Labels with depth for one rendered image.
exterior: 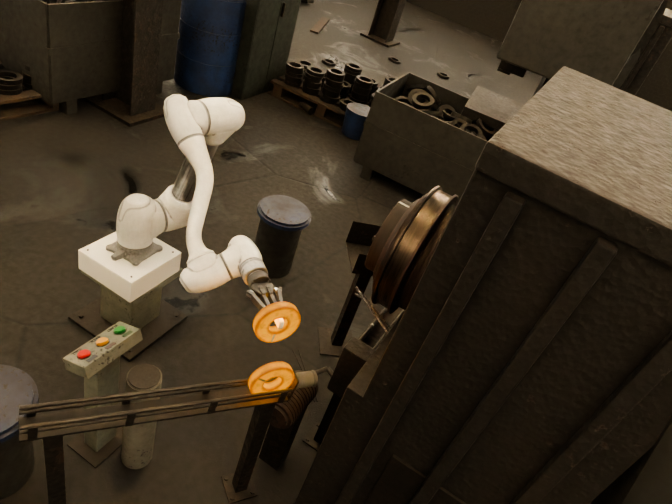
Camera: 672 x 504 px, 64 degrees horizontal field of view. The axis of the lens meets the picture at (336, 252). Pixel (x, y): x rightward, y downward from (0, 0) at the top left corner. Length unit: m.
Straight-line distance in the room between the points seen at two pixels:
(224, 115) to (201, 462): 1.42
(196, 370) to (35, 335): 0.75
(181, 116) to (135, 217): 0.58
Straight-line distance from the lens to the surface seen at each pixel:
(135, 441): 2.27
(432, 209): 1.73
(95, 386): 2.13
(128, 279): 2.45
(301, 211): 3.14
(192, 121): 2.04
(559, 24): 4.21
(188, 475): 2.43
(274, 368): 1.78
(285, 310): 1.69
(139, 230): 2.46
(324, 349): 2.96
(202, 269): 1.90
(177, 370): 2.72
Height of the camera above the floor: 2.13
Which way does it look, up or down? 36 degrees down
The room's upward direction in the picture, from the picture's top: 19 degrees clockwise
